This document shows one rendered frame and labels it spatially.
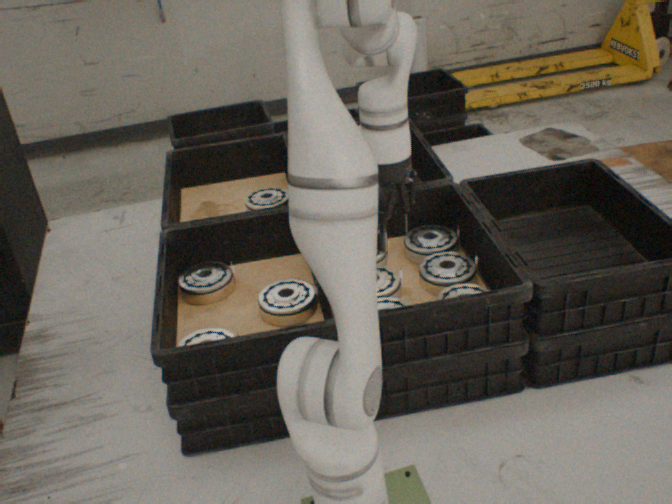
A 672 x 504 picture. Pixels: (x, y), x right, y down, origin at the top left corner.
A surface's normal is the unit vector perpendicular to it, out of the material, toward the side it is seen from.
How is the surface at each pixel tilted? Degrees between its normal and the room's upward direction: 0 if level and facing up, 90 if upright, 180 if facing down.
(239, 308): 0
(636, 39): 90
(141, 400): 0
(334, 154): 64
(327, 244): 75
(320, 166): 70
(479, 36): 90
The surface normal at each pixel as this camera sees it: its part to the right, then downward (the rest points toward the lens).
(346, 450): 0.07, -0.66
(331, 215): -0.04, 0.27
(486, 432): -0.10, -0.85
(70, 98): 0.23, 0.49
